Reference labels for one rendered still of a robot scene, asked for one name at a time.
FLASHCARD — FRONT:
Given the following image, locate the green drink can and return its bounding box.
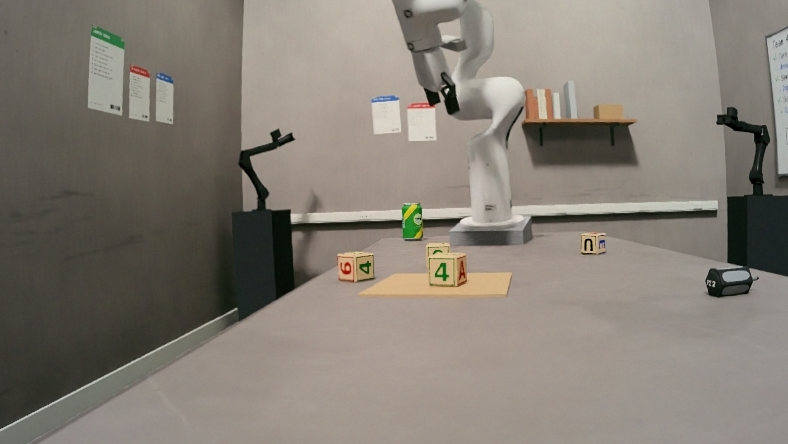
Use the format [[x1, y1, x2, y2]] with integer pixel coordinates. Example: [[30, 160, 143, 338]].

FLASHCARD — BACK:
[[402, 203, 423, 241]]

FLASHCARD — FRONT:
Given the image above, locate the tan flat mat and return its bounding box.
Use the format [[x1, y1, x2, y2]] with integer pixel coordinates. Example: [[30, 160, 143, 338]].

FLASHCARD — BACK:
[[359, 272, 512, 297]]

